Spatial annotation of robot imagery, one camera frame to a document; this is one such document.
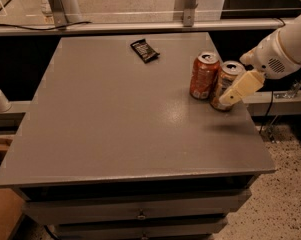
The grey metal post middle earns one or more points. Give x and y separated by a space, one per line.
184 11

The drawer knob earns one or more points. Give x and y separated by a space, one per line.
144 236
141 215

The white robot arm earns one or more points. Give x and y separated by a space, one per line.
275 57

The cardboard box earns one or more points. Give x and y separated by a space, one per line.
10 203

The lower drawer knob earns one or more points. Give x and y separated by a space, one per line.
144 236

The red coke can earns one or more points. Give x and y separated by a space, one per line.
204 72

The pale orange soda can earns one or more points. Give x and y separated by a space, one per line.
226 75

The grey metal post left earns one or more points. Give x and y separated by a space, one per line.
58 13

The black snack bar wrapper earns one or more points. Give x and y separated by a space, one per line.
144 50

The grey metal post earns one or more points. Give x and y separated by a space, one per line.
184 11
58 13

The grey drawer cabinet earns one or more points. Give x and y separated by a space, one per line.
107 135

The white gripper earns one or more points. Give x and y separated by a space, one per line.
269 58

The upper drawer knob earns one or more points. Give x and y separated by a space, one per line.
141 215

